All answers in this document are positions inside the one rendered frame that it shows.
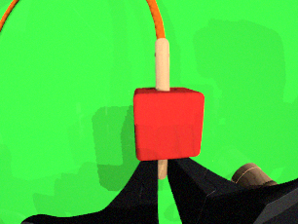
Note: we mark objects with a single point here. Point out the red cube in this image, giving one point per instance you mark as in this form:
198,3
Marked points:
168,125

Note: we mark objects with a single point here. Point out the wooden stick with orange string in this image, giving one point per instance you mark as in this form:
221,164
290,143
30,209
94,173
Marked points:
161,66

